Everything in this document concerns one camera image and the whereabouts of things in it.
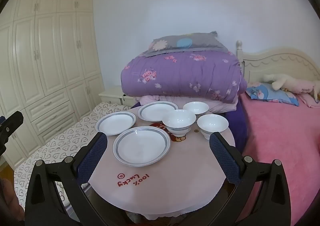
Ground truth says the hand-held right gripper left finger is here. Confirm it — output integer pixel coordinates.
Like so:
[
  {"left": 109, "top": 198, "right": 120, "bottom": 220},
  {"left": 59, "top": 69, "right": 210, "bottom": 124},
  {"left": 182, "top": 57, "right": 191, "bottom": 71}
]
[{"left": 25, "top": 131, "right": 108, "bottom": 226}]

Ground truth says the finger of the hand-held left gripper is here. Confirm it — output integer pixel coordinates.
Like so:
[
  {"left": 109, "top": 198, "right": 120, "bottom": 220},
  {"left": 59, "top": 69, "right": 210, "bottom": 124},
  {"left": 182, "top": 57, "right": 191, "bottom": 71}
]
[{"left": 0, "top": 111, "right": 24, "bottom": 156}]

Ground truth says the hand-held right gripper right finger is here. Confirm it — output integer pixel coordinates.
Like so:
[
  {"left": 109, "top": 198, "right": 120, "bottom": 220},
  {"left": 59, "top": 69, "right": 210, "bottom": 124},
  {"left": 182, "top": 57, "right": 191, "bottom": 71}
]
[{"left": 209, "top": 131, "right": 290, "bottom": 226}]

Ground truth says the white footed bowl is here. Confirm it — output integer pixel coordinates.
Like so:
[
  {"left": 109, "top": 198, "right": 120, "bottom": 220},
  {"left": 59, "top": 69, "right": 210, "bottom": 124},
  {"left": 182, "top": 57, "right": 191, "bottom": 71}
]
[
  {"left": 183, "top": 101, "right": 210, "bottom": 116},
  {"left": 197, "top": 114, "right": 229, "bottom": 140},
  {"left": 162, "top": 109, "right": 197, "bottom": 137}
]

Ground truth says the large grey-rimmed white plate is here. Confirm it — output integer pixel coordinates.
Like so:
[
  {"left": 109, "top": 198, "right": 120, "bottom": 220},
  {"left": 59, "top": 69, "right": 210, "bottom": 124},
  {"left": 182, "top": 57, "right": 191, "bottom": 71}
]
[{"left": 112, "top": 126, "right": 171, "bottom": 167}]

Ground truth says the heart print white mattress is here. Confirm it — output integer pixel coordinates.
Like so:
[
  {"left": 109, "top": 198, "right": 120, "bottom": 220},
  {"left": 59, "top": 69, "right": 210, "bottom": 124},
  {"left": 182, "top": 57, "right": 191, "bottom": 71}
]
[{"left": 14, "top": 102, "right": 132, "bottom": 214}]

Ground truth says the dark purple cloth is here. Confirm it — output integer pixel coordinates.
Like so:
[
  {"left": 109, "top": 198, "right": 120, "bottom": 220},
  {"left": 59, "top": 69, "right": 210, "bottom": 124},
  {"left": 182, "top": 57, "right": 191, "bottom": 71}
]
[{"left": 224, "top": 98, "right": 248, "bottom": 154}]

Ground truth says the pink fleece bed blanket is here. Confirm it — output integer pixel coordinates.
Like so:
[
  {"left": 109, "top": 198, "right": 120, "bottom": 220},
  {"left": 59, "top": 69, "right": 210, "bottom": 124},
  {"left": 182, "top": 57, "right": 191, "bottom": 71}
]
[{"left": 235, "top": 91, "right": 320, "bottom": 226}]

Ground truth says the pale pink folded blanket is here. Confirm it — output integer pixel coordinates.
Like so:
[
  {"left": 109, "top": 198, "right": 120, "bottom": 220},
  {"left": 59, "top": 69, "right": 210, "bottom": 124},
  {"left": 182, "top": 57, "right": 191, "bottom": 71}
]
[{"left": 139, "top": 94, "right": 239, "bottom": 114}]

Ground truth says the cream nightstand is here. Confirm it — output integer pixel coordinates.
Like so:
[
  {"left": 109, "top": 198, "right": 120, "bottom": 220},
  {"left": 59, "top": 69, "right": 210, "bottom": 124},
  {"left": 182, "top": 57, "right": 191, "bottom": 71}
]
[{"left": 99, "top": 86, "right": 132, "bottom": 106}]

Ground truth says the round pink printed table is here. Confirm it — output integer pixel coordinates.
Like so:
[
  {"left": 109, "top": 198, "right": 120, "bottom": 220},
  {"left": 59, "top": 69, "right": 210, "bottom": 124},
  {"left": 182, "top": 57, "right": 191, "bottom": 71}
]
[{"left": 87, "top": 104, "right": 236, "bottom": 216}]

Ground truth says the cream panelled wardrobe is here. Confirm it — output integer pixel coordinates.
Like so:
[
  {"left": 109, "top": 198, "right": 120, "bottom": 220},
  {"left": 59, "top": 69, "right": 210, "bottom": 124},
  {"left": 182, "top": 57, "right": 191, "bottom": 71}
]
[{"left": 0, "top": 0, "right": 105, "bottom": 169}]

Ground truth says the blue printed pillow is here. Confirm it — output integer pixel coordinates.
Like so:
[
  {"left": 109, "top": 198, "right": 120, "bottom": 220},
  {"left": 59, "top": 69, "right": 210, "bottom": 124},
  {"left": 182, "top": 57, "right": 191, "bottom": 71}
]
[{"left": 245, "top": 83, "right": 300, "bottom": 107}]

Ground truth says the purple floral quilt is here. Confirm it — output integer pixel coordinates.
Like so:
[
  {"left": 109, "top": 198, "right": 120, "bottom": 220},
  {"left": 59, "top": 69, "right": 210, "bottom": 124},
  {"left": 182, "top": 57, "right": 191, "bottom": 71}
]
[{"left": 121, "top": 49, "right": 248, "bottom": 104}]

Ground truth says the cream plush toy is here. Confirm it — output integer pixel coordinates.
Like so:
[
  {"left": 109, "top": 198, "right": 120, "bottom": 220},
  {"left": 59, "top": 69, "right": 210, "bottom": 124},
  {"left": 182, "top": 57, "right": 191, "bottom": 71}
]
[{"left": 262, "top": 74, "right": 320, "bottom": 99}]

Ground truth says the pink pillow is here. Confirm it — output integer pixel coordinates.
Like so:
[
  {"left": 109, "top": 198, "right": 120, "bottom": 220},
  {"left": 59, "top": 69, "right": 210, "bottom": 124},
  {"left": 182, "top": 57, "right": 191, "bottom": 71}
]
[{"left": 297, "top": 91, "right": 320, "bottom": 108}]

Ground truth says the cream bed headboard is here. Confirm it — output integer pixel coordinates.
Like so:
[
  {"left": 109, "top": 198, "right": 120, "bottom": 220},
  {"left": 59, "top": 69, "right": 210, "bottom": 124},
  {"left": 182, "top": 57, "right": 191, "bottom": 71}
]
[{"left": 236, "top": 40, "right": 320, "bottom": 87}]

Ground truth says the grey floral pillow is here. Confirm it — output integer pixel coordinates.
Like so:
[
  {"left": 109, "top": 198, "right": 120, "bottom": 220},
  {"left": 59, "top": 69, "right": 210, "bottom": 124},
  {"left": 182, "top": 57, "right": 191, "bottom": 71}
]
[{"left": 144, "top": 31, "right": 229, "bottom": 58}]

